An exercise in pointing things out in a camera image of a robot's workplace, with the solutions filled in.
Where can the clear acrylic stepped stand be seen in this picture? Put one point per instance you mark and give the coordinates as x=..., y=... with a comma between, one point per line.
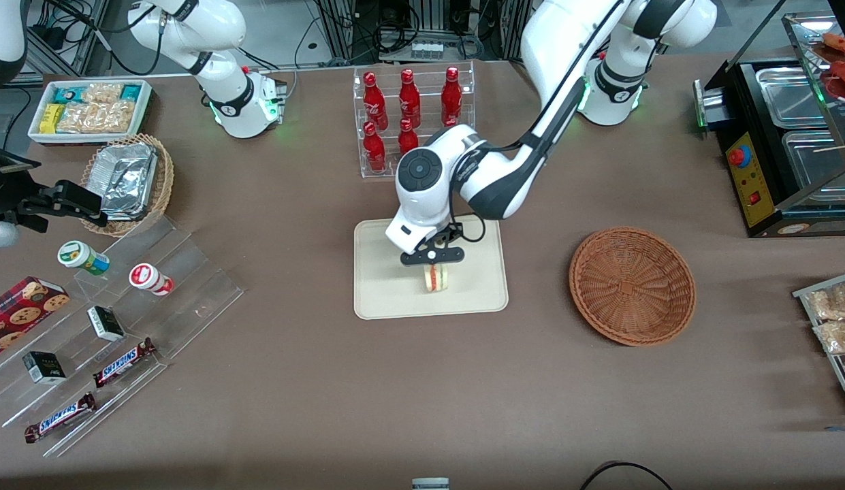
x=190, y=299

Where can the small black box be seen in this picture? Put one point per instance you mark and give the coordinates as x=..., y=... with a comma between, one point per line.
x=105, y=324
x=44, y=368

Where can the clear bag of crackers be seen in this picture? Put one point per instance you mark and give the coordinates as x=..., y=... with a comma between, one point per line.
x=102, y=94
x=95, y=118

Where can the green lidded yogurt cup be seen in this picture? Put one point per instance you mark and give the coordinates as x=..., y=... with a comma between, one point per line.
x=78, y=256

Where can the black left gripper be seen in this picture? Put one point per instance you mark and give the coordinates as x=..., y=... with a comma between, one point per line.
x=456, y=230

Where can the black food warmer cabinet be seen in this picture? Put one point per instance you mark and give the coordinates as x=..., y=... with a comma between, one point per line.
x=756, y=184

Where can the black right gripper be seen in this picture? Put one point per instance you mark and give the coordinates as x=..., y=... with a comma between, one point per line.
x=8, y=191

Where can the red cookie box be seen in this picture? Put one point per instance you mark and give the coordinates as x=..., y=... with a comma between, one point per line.
x=20, y=316

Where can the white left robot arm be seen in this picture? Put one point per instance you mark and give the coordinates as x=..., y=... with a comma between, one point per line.
x=507, y=180

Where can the white power strip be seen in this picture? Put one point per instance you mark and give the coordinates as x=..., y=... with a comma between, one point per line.
x=426, y=50

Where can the red emergency knob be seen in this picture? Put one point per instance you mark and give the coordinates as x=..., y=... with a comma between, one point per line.
x=739, y=158

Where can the snickers chocolate bar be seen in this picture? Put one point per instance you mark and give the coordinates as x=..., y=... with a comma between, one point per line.
x=60, y=418
x=122, y=363

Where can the triangular sandwich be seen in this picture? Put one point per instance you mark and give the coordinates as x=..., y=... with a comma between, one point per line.
x=436, y=279

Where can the teal snack packet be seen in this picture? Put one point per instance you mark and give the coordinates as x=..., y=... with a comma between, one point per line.
x=130, y=92
x=68, y=93

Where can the aluminium foil container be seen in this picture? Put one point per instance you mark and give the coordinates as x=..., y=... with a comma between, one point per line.
x=126, y=180

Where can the yellow snack packet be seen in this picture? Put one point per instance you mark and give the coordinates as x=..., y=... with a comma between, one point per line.
x=52, y=118

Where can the tray of packaged crackers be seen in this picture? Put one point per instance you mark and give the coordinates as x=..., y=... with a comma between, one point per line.
x=803, y=294

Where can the cream plastic tray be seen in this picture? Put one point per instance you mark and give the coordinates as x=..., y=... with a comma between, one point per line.
x=476, y=292

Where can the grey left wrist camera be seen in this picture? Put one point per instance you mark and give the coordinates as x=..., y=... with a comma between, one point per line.
x=405, y=235

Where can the light wicker basket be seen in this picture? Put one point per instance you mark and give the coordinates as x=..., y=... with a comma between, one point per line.
x=165, y=180

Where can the clear acrylic bottle rack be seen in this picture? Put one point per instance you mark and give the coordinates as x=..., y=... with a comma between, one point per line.
x=359, y=122

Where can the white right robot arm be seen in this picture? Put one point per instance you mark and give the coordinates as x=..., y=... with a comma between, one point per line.
x=228, y=92

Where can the red lidded yogurt cup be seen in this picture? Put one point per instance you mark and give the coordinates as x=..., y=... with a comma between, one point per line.
x=148, y=278

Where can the steel food pan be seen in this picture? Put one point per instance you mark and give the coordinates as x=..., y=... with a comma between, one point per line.
x=790, y=95
x=817, y=170

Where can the grey white device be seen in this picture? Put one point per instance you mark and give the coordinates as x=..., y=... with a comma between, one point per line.
x=430, y=484

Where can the white snack tray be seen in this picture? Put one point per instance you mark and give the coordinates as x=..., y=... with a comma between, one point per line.
x=144, y=116

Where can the aluminium frame post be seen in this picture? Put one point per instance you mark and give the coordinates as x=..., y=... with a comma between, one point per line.
x=344, y=30
x=514, y=27

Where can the brown wicker basket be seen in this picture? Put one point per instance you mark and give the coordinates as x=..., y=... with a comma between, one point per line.
x=633, y=286

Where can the red sausage food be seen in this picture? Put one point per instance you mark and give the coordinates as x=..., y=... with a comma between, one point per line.
x=843, y=68

